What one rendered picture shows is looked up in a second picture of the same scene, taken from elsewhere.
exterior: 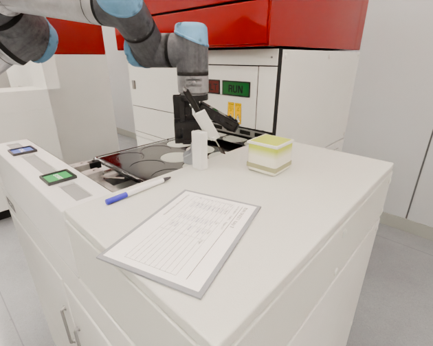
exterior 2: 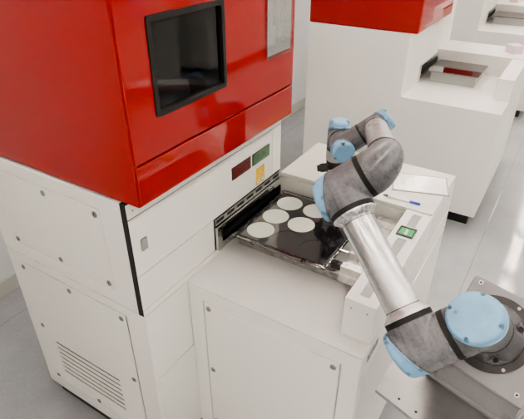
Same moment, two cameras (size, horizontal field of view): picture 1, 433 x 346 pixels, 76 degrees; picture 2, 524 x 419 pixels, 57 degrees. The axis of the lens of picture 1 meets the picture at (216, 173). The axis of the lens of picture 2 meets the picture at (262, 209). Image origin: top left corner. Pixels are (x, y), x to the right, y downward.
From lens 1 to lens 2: 2.12 m
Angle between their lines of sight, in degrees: 87
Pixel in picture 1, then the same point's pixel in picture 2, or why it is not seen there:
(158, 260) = (440, 185)
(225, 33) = (271, 116)
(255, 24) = (287, 103)
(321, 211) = not seen: hidden behind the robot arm
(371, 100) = not seen: hidden behind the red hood
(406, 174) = not seen: hidden behind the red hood
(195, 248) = (429, 180)
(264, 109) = (276, 155)
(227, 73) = (254, 146)
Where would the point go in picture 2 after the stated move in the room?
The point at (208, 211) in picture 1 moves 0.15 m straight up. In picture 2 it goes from (406, 181) to (412, 146)
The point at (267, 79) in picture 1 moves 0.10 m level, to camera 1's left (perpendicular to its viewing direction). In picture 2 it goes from (276, 135) to (282, 145)
